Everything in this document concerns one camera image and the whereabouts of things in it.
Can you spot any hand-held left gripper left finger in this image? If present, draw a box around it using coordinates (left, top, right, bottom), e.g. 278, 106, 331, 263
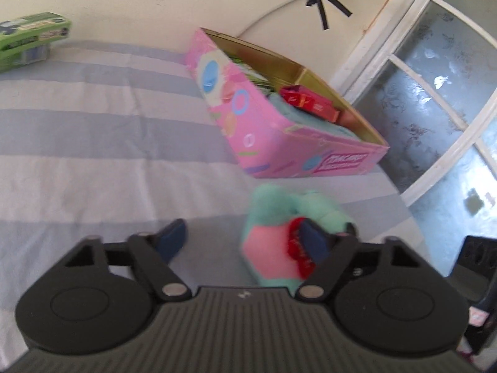
64, 218, 191, 302

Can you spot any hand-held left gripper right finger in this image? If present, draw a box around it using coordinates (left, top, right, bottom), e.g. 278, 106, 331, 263
296, 219, 425, 302

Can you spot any teal and pink plush toy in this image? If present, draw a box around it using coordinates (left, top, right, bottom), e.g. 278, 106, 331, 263
238, 184, 358, 293

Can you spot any teal fabric pouch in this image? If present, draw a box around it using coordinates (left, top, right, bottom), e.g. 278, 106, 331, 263
269, 92, 363, 141

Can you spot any pink cardboard box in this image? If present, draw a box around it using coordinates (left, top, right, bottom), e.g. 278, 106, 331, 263
184, 27, 391, 180

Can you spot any red packet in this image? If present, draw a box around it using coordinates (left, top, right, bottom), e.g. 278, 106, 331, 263
279, 84, 341, 124

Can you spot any striped bed sheet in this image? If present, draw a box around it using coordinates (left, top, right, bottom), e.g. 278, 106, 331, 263
0, 39, 433, 358

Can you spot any green cardboard box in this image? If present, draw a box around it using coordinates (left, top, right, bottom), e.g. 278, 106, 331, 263
0, 12, 73, 74

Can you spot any white window frame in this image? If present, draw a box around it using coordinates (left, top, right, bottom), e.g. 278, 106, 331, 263
329, 0, 497, 207

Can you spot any white wall cable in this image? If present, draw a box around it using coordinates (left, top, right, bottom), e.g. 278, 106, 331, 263
238, 0, 312, 39

